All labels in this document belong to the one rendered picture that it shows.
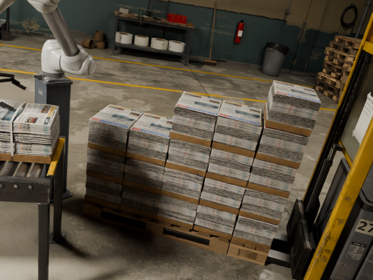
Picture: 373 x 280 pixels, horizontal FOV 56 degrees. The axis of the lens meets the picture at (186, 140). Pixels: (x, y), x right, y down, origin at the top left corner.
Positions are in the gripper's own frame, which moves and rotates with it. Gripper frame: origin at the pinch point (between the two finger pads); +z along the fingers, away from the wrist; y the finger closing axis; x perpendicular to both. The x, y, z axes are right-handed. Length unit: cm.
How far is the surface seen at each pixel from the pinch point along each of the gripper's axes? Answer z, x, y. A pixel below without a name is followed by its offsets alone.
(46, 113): 15.9, 0.3, -0.4
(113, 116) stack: 58, -55, 1
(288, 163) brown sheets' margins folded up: 156, 2, -52
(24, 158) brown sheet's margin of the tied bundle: 18.2, 14.4, 21.5
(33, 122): 12.6, 12.8, 1.6
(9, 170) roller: 14.7, 22.5, 26.6
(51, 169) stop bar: 31.7, 22.4, 15.5
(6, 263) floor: 43, 4, 102
